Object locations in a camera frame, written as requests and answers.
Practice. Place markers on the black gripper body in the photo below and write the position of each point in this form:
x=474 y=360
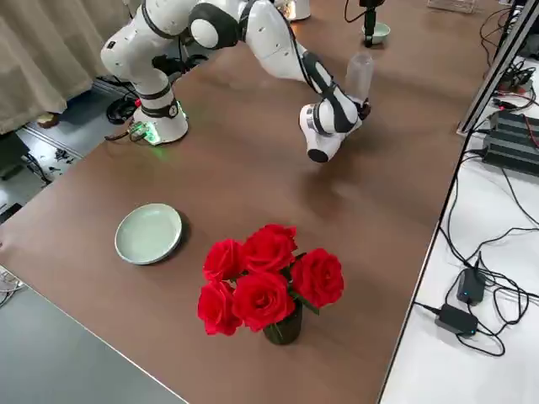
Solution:
x=372 y=3

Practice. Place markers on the large transparent plastic bottle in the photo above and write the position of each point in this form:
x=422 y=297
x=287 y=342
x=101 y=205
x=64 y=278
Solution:
x=360 y=76

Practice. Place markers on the pale green ceramic bowl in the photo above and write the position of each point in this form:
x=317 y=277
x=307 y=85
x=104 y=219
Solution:
x=382 y=33

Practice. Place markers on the black finned power unit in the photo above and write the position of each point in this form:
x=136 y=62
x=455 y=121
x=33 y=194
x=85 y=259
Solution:
x=511 y=143

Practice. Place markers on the red artificial rose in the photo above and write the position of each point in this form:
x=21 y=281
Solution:
x=263 y=303
x=318 y=278
x=269 y=248
x=222 y=261
x=217 y=309

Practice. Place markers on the black power adapter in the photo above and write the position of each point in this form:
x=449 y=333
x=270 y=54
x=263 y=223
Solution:
x=471 y=287
x=457 y=320

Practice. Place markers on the small green circuit board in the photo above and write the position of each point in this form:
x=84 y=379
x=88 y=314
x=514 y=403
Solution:
x=138 y=131

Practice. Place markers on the dark glass vase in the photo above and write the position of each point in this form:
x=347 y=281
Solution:
x=286 y=330

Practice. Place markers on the pale green ceramic plate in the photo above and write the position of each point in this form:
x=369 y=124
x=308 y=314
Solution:
x=148 y=233

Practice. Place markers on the beige curtain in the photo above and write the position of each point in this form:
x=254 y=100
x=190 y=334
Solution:
x=42 y=50

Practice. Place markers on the thick aluminium frame post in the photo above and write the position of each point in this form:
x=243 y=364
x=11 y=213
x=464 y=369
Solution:
x=490 y=80

